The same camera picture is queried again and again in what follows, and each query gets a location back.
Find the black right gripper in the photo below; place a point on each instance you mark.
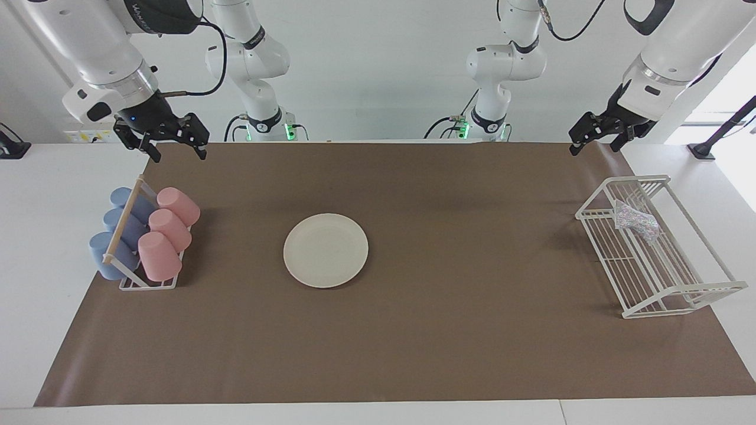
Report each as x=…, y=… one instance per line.
x=150, y=115

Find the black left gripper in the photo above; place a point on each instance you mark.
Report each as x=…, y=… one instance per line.
x=623, y=115

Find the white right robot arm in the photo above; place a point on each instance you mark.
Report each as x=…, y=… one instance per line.
x=88, y=41

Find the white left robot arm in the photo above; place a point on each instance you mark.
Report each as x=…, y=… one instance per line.
x=673, y=53

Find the cream round plate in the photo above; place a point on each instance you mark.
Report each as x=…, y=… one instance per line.
x=326, y=251

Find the pink plastic cup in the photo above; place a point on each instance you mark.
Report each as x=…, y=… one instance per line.
x=159, y=257
x=180, y=205
x=171, y=229

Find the blue plastic cup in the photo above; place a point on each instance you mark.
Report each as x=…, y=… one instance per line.
x=97, y=254
x=142, y=206
x=133, y=227

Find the black stand with pole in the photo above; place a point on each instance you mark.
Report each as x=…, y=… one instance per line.
x=701, y=149

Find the black table clamp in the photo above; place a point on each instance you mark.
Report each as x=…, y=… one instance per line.
x=13, y=147

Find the brown paper table mat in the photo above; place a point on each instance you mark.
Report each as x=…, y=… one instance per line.
x=443, y=342

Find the white wall power strip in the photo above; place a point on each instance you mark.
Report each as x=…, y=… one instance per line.
x=88, y=137

